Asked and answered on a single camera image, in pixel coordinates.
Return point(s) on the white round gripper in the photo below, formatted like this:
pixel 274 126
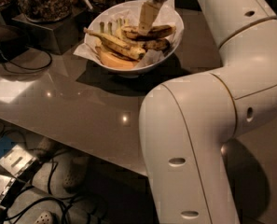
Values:
pixel 149 11

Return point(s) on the spotted top banana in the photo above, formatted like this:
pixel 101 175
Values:
pixel 161 31

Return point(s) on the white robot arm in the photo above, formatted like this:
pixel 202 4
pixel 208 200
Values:
pixel 185 121

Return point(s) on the white paper bowl liner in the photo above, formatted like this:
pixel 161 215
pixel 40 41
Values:
pixel 131 10

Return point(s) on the middle spotted banana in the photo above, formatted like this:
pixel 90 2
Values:
pixel 155 44

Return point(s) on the white ceramic bowl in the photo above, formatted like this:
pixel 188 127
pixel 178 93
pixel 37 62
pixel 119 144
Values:
pixel 108 29

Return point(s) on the long front spotted banana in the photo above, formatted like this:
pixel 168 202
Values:
pixel 118 45

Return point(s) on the orange fruit in bowl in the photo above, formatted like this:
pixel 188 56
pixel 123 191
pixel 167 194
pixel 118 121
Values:
pixel 112 61

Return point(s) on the grey metal jar stand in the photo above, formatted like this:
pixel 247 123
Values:
pixel 55 37

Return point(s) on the glass jar of nuts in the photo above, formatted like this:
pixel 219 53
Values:
pixel 45 10

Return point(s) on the dark brown appliance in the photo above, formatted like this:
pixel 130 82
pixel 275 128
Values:
pixel 13 42

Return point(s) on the grey perforated clog shoe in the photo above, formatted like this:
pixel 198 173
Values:
pixel 76 173

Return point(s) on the blue box on floor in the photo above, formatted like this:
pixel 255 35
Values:
pixel 6 144

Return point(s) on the silver box on floor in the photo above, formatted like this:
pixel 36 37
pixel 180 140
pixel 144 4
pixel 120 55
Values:
pixel 17 160

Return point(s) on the bottom grey clog shoe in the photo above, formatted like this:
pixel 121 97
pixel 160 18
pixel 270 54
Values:
pixel 45 218

